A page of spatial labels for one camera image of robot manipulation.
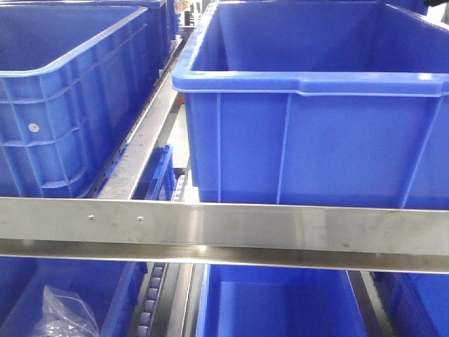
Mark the steel roller track divider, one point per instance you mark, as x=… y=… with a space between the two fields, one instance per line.
x=151 y=129

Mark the blue crate upper right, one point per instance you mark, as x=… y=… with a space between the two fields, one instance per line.
x=330 y=103

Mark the blue crate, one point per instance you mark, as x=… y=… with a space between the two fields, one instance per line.
x=416 y=304
x=275 y=301
x=74 y=78
x=109 y=288
x=330 y=103

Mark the blue crate lower middle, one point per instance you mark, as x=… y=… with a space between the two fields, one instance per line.
x=275 y=301

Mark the blue crate lower left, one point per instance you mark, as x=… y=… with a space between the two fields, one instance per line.
x=109 y=288

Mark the blue crate upper left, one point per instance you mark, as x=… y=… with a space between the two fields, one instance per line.
x=74 y=78

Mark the clear plastic bag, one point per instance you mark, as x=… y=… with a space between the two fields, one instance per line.
x=64 y=313

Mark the blue crate lower right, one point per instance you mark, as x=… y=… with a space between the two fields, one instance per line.
x=416 y=304

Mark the upper steel shelf rail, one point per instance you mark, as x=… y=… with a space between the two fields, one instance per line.
x=393 y=240

